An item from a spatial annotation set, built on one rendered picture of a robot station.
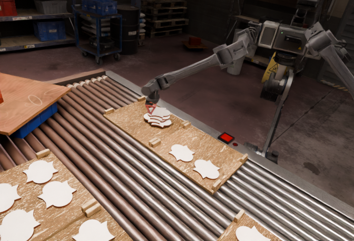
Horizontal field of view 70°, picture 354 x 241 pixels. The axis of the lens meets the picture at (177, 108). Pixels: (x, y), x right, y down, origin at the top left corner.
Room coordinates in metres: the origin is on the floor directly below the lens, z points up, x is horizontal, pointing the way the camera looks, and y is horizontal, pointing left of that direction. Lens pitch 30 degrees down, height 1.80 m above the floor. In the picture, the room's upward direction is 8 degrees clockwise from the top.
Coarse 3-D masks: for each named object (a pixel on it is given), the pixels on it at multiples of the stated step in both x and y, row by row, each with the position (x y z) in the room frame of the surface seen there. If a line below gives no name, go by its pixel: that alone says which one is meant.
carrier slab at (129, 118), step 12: (120, 108) 1.38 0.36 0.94; (132, 108) 1.40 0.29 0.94; (144, 108) 1.42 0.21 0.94; (108, 120) 1.25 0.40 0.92; (120, 120) 1.24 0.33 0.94; (132, 120) 1.26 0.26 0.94; (144, 120) 1.28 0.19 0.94; (180, 120) 1.34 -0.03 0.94; (132, 132) 1.14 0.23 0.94; (144, 132) 1.16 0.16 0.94; (156, 132) 1.17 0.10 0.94; (168, 132) 1.19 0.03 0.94; (144, 144) 1.05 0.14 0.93
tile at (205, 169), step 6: (198, 162) 0.96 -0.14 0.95; (204, 162) 0.97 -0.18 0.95; (210, 162) 0.97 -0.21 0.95; (198, 168) 0.92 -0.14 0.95; (204, 168) 0.92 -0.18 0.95; (210, 168) 0.93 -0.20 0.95; (216, 168) 0.94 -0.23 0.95; (204, 174) 0.89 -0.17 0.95; (210, 174) 0.89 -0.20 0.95; (216, 174) 0.90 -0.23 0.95
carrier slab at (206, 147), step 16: (192, 128) 1.27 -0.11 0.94; (160, 144) 1.07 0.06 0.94; (192, 144) 1.11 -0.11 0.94; (208, 144) 1.13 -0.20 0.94; (224, 144) 1.15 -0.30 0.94; (192, 160) 0.98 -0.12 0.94; (208, 160) 1.00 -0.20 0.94; (224, 160) 1.02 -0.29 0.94; (192, 176) 0.87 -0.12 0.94; (224, 176) 0.90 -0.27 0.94
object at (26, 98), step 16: (0, 80) 1.34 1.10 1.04; (16, 80) 1.37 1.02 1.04; (32, 80) 1.40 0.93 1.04; (16, 96) 1.19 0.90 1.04; (32, 96) 1.21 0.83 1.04; (48, 96) 1.24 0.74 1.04; (0, 112) 1.02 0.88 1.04; (16, 112) 1.04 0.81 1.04; (32, 112) 1.06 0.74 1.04; (0, 128) 0.90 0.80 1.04; (16, 128) 0.92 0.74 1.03
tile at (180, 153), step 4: (176, 144) 1.08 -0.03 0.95; (172, 148) 1.04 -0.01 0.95; (176, 148) 1.05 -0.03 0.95; (180, 148) 1.05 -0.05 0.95; (184, 148) 1.06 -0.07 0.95; (172, 152) 1.01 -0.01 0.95; (176, 152) 1.01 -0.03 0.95; (180, 152) 1.02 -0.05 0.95; (184, 152) 1.02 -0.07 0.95; (188, 152) 1.03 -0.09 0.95; (192, 152) 1.03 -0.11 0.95; (176, 156) 0.98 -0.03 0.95; (180, 156) 0.99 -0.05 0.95; (184, 156) 0.99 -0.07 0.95; (188, 156) 1.00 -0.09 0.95; (192, 156) 1.00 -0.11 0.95; (176, 160) 0.96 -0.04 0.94; (184, 160) 0.96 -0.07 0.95; (188, 160) 0.97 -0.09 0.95
